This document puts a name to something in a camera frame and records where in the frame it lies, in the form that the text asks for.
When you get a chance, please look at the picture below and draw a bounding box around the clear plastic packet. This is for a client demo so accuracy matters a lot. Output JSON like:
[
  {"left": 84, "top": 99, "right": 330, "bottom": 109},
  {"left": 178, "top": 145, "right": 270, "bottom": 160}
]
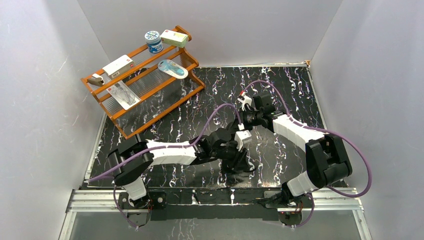
[{"left": 106, "top": 81, "right": 141, "bottom": 110}]

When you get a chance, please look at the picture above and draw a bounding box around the small beige tape dispenser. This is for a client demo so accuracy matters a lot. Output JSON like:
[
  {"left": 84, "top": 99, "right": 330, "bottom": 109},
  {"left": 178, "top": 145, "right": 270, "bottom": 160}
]
[{"left": 87, "top": 73, "right": 105, "bottom": 87}]

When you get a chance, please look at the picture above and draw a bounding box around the blue white round tub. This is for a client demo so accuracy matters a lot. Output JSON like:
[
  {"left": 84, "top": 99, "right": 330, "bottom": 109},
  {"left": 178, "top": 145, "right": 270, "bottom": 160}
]
[{"left": 144, "top": 30, "right": 164, "bottom": 54}]

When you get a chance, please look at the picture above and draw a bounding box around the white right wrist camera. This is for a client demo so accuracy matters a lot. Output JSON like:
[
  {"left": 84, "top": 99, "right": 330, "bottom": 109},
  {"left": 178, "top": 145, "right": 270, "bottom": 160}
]
[{"left": 236, "top": 90, "right": 254, "bottom": 112}]

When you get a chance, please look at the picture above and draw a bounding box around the aluminium rail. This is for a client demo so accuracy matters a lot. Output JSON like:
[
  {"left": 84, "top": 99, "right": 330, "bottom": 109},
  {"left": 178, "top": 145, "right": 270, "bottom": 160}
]
[{"left": 66, "top": 188, "right": 364, "bottom": 212}]

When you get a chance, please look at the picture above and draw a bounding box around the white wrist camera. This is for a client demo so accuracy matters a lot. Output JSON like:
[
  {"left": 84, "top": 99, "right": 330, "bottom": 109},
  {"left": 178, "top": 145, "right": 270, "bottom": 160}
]
[
  {"left": 234, "top": 130, "right": 252, "bottom": 152},
  {"left": 236, "top": 90, "right": 254, "bottom": 112}
]

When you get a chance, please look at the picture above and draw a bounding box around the orange wooden shelf rack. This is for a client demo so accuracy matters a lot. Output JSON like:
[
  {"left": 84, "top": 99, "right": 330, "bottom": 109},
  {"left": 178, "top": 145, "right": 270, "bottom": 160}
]
[{"left": 81, "top": 44, "right": 206, "bottom": 139}]

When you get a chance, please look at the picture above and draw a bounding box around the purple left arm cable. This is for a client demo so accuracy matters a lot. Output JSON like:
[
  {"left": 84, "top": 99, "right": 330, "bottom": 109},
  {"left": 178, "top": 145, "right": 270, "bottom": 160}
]
[{"left": 86, "top": 103, "right": 244, "bottom": 229}]

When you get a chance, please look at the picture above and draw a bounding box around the white red long box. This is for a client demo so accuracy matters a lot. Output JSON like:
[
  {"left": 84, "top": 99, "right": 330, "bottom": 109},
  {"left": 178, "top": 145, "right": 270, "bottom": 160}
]
[{"left": 102, "top": 54, "right": 135, "bottom": 79}]

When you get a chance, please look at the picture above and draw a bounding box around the green white small box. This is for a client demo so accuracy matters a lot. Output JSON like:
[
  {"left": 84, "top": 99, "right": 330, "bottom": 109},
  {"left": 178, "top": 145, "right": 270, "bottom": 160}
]
[{"left": 160, "top": 29, "right": 189, "bottom": 48}]

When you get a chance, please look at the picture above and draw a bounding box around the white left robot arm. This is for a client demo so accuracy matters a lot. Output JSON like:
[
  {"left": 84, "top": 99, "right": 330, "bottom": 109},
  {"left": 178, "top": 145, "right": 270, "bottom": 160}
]
[{"left": 107, "top": 128, "right": 252, "bottom": 209}]

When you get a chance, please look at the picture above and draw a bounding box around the black canvas sneaker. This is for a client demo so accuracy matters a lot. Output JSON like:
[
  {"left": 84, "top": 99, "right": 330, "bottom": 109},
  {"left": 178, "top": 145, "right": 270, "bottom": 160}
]
[{"left": 220, "top": 148, "right": 257, "bottom": 175}]

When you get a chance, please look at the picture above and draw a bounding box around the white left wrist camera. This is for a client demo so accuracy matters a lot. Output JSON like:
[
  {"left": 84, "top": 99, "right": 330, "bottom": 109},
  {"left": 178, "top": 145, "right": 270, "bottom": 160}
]
[{"left": 234, "top": 130, "right": 252, "bottom": 152}]

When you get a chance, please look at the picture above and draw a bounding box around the blue item blister pack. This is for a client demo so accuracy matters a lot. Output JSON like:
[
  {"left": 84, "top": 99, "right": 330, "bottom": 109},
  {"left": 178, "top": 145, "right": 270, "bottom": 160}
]
[{"left": 157, "top": 59, "right": 189, "bottom": 79}]

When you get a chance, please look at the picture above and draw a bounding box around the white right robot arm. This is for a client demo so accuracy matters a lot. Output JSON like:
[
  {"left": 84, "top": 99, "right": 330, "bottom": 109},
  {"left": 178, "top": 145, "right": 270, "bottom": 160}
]
[{"left": 234, "top": 92, "right": 353, "bottom": 207}]

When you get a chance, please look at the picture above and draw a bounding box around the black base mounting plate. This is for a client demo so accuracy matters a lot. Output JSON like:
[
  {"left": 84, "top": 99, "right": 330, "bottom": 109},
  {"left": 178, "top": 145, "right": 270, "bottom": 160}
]
[{"left": 114, "top": 187, "right": 313, "bottom": 227}]

